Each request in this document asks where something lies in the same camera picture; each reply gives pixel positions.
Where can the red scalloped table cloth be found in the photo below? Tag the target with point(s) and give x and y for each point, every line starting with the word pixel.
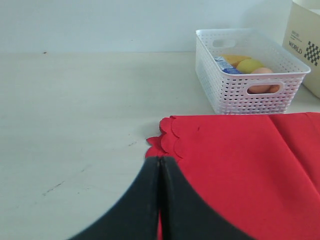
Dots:
pixel 260 172

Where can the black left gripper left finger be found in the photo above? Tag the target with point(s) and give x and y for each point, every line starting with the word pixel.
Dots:
pixel 135 215

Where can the yellow lemon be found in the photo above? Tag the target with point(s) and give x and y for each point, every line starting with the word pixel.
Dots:
pixel 247 66

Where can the brown egg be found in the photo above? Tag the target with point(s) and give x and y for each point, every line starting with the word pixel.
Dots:
pixel 262 87

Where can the blue white milk carton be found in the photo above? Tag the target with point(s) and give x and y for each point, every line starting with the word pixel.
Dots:
pixel 225 66

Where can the cream plastic bin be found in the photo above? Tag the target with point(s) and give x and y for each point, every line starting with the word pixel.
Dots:
pixel 302 39

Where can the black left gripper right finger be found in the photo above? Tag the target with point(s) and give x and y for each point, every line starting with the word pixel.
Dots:
pixel 184 215

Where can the yellow cheese wedge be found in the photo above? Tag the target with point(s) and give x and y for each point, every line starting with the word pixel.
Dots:
pixel 234 60

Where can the white perforated plastic basket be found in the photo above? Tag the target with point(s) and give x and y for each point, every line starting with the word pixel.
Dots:
pixel 228 93

